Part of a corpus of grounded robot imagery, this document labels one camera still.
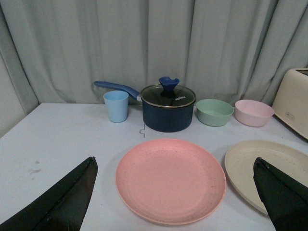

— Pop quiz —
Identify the grey curtain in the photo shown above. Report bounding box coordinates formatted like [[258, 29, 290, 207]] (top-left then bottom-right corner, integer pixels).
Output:
[[0, 0, 308, 135]]

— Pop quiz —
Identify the dark blue saucepan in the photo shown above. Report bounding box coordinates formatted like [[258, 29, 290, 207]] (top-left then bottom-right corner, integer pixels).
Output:
[[94, 81, 195, 132]]

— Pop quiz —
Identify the green bowl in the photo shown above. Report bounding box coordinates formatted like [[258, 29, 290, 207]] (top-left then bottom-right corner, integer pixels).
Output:
[[196, 99, 234, 127]]

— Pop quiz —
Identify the pink bowl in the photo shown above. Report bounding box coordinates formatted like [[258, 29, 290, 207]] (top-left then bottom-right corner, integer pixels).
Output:
[[235, 100, 274, 128]]

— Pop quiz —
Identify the light blue cup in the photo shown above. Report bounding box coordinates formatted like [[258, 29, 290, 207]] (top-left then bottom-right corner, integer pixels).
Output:
[[103, 90, 128, 123]]

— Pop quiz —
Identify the glass pot lid blue knob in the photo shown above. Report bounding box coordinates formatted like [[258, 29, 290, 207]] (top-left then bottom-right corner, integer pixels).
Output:
[[141, 77, 196, 108]]

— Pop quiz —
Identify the pink plate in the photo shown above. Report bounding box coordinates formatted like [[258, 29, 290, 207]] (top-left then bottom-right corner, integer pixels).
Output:
[[115, 139, 227, 225]]

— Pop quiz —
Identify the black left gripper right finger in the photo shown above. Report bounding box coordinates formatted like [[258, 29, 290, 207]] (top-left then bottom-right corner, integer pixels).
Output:
[[253, 157, 308, 231]]

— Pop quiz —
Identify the cream plate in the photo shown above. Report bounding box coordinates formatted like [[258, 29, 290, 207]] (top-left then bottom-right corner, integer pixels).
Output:
[[224, 140, 308, 214]]

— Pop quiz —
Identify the cream toaster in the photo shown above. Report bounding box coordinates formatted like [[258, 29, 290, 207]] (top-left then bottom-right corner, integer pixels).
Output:
[[272, 68, 308, 139]]

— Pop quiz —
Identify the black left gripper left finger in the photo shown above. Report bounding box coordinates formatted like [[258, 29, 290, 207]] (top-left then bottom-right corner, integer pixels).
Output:
[[0, 157, 98, 231]]

